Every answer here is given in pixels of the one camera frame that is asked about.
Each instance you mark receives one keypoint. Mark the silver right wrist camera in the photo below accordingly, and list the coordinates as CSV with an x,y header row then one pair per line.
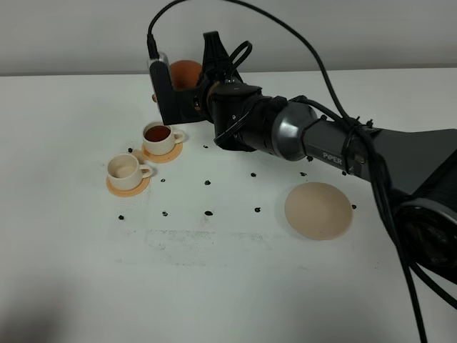
x,y
164,93

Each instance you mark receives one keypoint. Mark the white teacup front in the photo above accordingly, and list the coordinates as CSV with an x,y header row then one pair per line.
x,y
125,172

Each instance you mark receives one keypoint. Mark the orange saucer rear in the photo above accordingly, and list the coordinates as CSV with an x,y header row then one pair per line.
x,y
165,158

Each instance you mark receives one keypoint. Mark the orange saucer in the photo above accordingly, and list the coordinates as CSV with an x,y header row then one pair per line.
x,y
165,158
125,192

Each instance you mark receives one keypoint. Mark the orange saucer front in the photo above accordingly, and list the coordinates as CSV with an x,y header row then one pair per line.
x,y
125,192

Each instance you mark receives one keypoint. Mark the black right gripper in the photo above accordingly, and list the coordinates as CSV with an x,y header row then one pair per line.
x,y
194,104

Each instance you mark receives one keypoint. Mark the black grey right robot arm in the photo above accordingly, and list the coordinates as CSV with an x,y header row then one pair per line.
x,y
419,167

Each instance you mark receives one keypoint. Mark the white teacup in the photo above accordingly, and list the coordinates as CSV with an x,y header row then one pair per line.
x,y
125,172
160,139

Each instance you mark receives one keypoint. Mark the brown clay teapot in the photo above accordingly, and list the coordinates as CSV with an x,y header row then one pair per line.
x,y
184,76

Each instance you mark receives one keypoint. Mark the white teacup rear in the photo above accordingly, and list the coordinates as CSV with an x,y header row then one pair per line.
x,y
160,139

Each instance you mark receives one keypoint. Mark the beige round teapot coaster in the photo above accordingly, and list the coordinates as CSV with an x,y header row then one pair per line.
x,y
318,211

